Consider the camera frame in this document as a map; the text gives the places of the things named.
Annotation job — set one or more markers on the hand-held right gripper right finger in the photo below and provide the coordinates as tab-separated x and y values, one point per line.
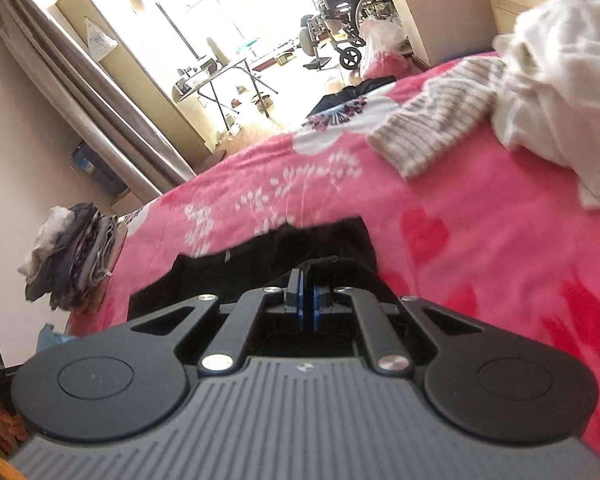
316	310

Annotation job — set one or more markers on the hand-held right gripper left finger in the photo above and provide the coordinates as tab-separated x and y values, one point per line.
295	302

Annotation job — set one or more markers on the black t-shirt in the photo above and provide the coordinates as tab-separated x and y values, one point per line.
330	240

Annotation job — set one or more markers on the stack of folded clothes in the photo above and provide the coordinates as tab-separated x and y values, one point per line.
75	255

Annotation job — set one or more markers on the person's left hand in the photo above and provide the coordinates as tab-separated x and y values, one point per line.
9	422

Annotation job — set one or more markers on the light blue folded garment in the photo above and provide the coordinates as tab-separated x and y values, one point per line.
52	337

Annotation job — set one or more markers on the pink floral blanket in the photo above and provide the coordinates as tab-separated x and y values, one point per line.
480	245

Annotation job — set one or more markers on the blue box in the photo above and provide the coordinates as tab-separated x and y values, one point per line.
92	170

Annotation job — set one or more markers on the dark cloth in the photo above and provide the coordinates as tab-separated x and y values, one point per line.
352	92

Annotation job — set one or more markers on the grey checked knit sweater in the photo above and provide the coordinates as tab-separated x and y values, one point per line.
440	115

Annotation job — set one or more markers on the folding table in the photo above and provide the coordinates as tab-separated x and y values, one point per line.
220	72

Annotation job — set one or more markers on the clear plastic bag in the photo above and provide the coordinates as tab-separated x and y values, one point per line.
382	40

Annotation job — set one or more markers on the beige wardrobe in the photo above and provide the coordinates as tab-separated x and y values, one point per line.
130	55

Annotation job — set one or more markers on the wheelchair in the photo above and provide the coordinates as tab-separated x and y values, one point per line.
345	5

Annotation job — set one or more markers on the grey curtain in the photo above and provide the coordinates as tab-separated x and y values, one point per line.
55	60

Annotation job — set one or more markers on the white crumpled garment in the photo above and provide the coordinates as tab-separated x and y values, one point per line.
565	85

